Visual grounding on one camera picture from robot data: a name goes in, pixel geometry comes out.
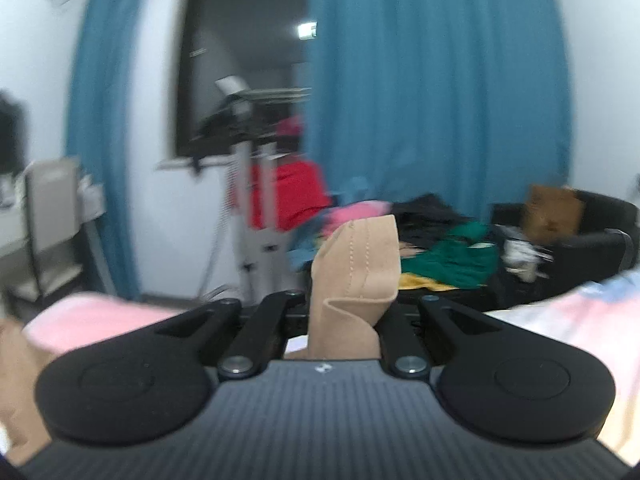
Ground dark window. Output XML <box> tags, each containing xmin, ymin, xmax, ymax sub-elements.
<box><xmin>172</xmin><ymin>0</ymin><xmax>315</xmax><ymax>159</ymax></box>

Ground pink printed blanket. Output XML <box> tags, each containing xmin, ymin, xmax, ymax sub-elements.
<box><xmin>22</xmin><ymin>267</ymin><xmax>640</xmax><ymax>467</ymax></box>

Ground black sofa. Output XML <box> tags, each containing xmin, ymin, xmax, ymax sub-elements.
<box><xmin>482</xmin><ymin>189</ymin><xmax>640</xmax><ymax>311</ymax></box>

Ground white crumpled cloth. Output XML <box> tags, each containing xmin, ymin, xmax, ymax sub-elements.
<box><xmin>499</xmin><ymin>236</ymin><xmax>553</xmax><ymax>282</ymax></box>

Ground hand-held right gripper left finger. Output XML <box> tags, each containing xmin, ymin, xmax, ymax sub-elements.
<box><xmin>155</xmin><ymin>289</ymin><xmax>313</xmax><ymax>380</ymax></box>

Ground brown cushion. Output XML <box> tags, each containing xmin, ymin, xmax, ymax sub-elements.
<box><xmin>519</xmin><ymin>184</ymin><xmax>586</xmax><ymax>244</ymax></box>

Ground black garment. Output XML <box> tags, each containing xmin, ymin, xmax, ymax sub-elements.
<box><xmin>390</xmin><ymin>193</ymin><xmax>483</xmax><ymax>252</ymax></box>

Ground black monitor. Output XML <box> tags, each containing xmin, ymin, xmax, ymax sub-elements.
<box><xmin>0</xmin><ymin>89</ymin><xmax>29</xmax><ymax>177</ymax></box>

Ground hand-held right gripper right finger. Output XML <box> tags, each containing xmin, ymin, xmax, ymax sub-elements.
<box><xmin>373</xmin><ymin>294</ymin><xmax>506</xmax><ymax>378</ymax></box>

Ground blue curtain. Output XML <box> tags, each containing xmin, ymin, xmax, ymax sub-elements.
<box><xmin>64</xmin><ymin>0</ymin><xmax>168</xmax><ymax>302</ymax></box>
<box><xmin>304</xmin><ymin>0</ymin><xmax>574</xmax><ymax>223</ymax></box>

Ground red garment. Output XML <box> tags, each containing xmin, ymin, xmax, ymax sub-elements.
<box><xmin>249</xmin><ymin>159</ymin><xmax>332</xmax><ymax>232</ymax></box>

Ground yellow garment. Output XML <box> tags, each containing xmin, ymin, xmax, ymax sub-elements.
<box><xmin>397</xmin><ymin>272</ymin><xmax>457</xmax><ymax>292</ymax></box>

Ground tan garment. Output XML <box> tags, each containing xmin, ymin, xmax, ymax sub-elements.
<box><xmin>0</xmin><ymin>214</ymin><xmax>402</xmax><ymax>467</ymax></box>

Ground pink garment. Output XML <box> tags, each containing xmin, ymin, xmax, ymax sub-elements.
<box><xmin>322</xmin><ymin>201</ymin><xmax>392</xmax><ymax>242</ymax></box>

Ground white rolling stand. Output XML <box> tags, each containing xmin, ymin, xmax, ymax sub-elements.
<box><xmin>155</xmin><ymin>75</ymin><xmax>314</xmax><ymax>306</ymax></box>

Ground beige chair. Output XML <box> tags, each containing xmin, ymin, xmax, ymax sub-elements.
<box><xmin>5</xmin><ymin>157</ymin><xmax>103</xmax><ymax>308</ymax></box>

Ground blue garment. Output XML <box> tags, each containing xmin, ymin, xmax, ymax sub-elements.
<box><xmin>287</xmin><ymin>237</ymin><xmax>323</xmax><ymax>272</ymax></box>

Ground green garment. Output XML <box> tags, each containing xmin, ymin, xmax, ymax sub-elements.
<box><xmin>400</xmin><ymin>222</ymin><xmax>501</xmax><ymax>290</ymax></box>

